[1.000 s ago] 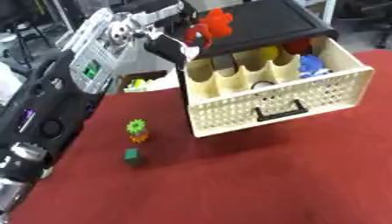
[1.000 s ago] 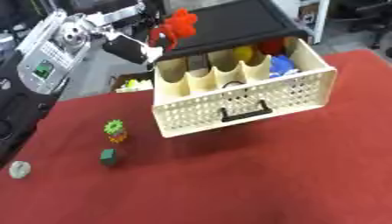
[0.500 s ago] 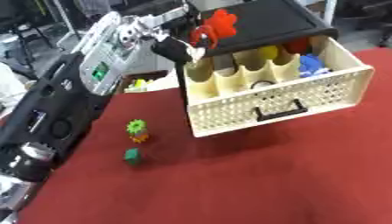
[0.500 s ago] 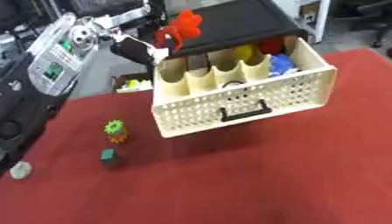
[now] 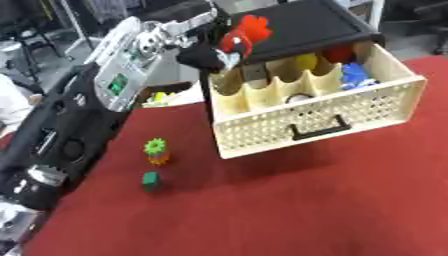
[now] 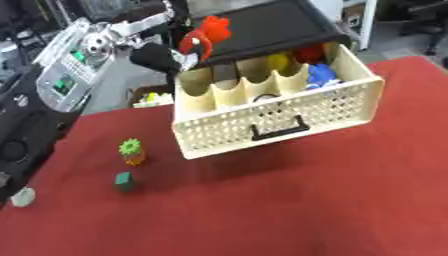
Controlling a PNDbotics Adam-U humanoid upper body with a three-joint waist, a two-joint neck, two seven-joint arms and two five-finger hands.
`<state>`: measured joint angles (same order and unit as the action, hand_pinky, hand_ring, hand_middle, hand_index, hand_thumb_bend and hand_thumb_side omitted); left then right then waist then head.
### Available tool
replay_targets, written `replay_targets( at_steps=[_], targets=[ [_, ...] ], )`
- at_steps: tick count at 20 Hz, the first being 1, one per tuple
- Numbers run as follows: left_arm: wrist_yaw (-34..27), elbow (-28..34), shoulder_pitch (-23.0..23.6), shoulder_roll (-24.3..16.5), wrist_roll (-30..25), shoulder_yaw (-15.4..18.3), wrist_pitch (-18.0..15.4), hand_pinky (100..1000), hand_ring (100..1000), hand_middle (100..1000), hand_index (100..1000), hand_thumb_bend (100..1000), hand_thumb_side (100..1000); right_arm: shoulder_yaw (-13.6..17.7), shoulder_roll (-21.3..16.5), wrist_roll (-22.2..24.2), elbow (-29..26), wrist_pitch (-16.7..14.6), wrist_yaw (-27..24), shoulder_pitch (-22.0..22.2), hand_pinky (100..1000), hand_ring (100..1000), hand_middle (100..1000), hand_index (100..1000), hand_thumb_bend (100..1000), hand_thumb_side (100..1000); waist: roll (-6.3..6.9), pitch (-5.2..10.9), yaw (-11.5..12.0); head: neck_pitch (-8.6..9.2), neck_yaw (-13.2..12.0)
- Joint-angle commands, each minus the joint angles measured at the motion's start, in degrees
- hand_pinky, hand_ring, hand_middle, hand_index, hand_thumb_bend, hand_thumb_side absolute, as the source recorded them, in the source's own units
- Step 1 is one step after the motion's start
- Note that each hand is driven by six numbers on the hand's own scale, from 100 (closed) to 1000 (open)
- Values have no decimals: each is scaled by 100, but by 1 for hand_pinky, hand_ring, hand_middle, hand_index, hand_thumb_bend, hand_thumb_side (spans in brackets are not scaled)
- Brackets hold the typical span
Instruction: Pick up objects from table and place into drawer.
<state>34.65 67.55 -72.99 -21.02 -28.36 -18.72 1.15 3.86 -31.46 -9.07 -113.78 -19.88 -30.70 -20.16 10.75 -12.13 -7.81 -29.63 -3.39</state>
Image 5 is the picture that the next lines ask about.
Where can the pale compartment drawer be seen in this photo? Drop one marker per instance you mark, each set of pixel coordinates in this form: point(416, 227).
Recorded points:
point(303, 110)

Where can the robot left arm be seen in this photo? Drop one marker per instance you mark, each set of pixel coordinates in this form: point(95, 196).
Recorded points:
point(70, 123)

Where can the red soft toy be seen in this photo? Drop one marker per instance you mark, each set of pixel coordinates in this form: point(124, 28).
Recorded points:
point(246, 33)

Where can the yellow ball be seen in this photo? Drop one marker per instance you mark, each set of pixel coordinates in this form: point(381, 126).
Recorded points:
point(305, 61)

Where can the green block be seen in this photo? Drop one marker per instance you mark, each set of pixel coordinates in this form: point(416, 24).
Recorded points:
point(150, 180)

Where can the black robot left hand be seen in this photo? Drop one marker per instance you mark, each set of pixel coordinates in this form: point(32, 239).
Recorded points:
point(204, 57)

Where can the blue toy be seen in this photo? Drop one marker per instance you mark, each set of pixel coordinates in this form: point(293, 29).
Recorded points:
point(356, 76)

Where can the person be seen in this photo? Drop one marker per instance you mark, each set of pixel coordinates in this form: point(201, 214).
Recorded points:
point(14, 106)

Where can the box with yellow-green items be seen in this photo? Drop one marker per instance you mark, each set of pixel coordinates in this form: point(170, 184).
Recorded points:
point(166, 96)

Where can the red ball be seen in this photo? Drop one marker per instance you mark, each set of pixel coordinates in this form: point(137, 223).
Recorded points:
point(338, 53)

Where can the black and white round object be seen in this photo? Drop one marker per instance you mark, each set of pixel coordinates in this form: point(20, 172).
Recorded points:
point(298, 97)

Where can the green and orange gear toy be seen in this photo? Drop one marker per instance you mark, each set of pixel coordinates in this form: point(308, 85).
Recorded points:
point(156, 151)

